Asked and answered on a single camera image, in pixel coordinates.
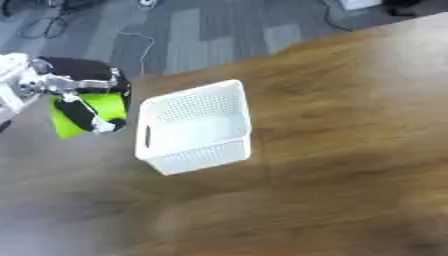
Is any white floor box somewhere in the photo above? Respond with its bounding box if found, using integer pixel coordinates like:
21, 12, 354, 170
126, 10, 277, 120
337, 0, 384, 11

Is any lime green block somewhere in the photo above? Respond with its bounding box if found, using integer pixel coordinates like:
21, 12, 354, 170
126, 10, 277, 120
47, 92, 130, 140

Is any black coiled floor cable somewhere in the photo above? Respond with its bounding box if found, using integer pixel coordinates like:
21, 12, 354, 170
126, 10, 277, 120
17, 0, 90, 40

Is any white perforated plastic basket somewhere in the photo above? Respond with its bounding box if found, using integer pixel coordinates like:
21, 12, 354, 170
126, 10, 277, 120
133, 79, 254, 177

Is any white floor cable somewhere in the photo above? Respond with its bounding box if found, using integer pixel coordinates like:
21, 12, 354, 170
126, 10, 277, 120
117, 31, 158, 79

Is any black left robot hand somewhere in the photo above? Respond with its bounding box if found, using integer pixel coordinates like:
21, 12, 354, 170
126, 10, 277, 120
31, 56, 133, 135

